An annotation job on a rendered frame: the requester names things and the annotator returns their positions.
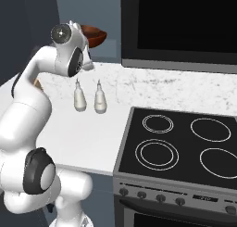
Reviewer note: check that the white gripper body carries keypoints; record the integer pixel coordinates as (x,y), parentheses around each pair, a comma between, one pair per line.
(88,65)

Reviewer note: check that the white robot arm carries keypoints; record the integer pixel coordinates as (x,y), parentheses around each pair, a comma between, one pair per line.
(24,119)

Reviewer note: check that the dark brown bowl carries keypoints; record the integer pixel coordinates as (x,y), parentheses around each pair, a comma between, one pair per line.
(96,36)

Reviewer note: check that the dark grey tall cabinet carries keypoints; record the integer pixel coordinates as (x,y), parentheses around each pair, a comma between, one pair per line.
(18,27)

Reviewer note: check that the grey-blue base cabinet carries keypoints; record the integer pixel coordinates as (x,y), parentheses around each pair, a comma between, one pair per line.
(103,199)

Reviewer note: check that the white shaker bottle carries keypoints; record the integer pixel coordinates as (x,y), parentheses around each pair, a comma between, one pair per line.
(80,99)
(100,101)

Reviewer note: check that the black microwave oven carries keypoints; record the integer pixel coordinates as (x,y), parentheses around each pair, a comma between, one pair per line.
(182,23)

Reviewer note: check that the black and grey stove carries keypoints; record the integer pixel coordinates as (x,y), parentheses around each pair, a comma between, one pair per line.
(176,150)

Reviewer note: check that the black stove knob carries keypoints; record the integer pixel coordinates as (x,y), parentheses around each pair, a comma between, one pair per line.
(141,195)
(180,201)
(123,192)
(160,198)
(230,209)

